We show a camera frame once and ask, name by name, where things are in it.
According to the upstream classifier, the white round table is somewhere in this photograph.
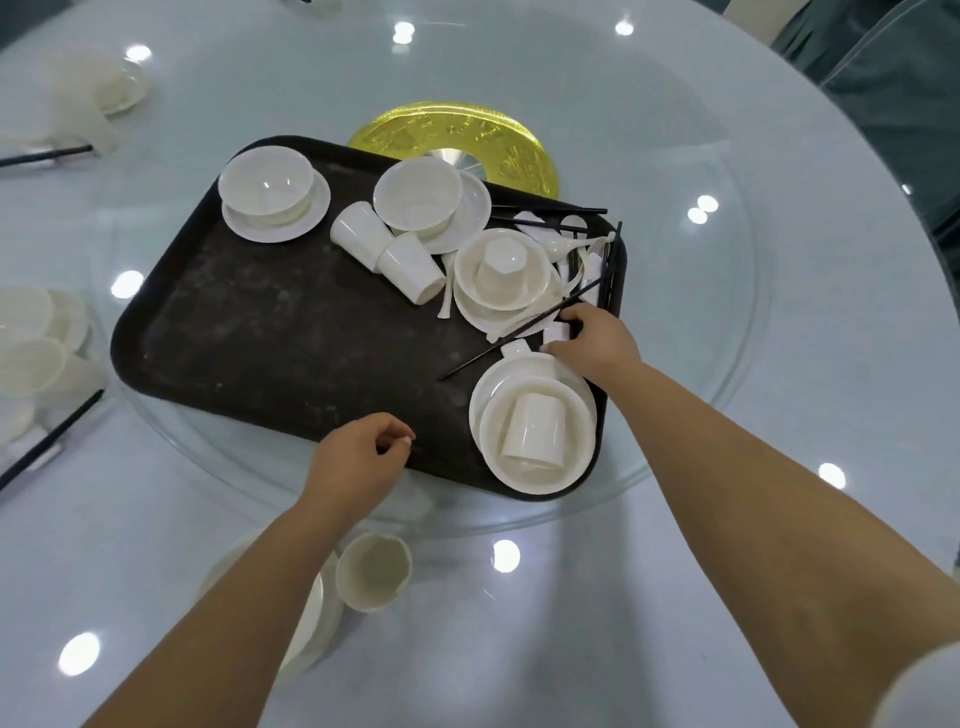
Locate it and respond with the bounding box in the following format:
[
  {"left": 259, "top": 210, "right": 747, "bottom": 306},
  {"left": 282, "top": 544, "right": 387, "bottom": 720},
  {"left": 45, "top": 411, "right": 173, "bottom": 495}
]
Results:
[{"left": 0, "top": 0, "right": 960, "bottom": 728}]

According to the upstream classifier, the black tray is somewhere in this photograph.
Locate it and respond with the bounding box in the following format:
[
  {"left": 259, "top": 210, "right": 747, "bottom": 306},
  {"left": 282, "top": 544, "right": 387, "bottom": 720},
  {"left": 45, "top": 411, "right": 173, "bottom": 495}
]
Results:
[{"left": 110, "top": 134, "right": 628, "bottom": 503}]

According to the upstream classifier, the person's left forearm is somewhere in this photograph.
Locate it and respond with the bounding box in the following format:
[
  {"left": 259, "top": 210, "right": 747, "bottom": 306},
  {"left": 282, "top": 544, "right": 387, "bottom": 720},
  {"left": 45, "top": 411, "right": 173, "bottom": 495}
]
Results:
[{"left": 82, "top": 508, "right": 355, "bottom": 728}]

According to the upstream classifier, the bunch of black chopsticks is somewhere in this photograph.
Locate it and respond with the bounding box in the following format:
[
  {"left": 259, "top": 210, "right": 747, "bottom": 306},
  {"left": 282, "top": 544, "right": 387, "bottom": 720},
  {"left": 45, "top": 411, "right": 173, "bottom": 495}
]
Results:
[{"left": 437, "top": 200, "right": 628, "bottom": 382}]

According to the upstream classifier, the person's right forearm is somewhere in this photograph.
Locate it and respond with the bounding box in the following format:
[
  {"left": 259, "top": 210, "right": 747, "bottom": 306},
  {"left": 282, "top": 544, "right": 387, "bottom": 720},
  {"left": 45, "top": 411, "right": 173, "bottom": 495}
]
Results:
[{"left": 605, "top": 359, "right": 960, "bottom": 728}]

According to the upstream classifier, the teal covered chair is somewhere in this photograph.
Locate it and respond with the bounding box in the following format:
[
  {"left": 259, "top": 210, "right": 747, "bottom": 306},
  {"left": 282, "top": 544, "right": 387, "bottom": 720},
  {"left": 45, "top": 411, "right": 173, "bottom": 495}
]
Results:
[{"left": 819, "top": 0, "right": 960, "bottom": 228}]

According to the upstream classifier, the gold turntable base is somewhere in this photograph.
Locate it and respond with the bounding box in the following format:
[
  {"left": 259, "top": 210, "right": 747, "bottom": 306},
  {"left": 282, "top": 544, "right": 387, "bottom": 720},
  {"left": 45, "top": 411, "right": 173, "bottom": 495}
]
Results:
[{"left": 346, "top": 101, "right": 561, "bottom": 203}]

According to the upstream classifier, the glass lazy susan turntable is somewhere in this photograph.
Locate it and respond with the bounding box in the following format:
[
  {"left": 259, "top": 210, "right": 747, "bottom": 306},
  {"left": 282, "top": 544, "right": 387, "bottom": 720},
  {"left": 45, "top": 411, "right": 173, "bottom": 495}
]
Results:
[{"left": 88, "top": 0, "right": 760, "bottom": 539}]

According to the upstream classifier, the person's left hand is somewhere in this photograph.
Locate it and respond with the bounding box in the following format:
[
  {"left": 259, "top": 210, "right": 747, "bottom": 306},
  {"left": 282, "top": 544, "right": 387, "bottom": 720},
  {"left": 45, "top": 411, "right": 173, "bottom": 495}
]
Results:
[{"left": 299, "top": 412, "right": 418, "bottom": 531}]

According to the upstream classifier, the person's right hand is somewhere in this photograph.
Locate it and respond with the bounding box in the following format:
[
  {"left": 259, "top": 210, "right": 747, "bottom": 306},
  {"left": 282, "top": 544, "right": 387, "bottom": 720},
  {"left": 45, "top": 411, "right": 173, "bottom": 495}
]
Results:
[{"left": 539, "top": 303, "right": 646, "bottom": 388}]

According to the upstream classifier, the white shirt sleeve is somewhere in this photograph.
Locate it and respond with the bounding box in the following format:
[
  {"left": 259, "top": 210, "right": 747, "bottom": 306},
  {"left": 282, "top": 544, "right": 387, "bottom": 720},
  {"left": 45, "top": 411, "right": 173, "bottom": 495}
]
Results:
[{"left": 872, "top": 641, "right": 960, "bottom": 728}]

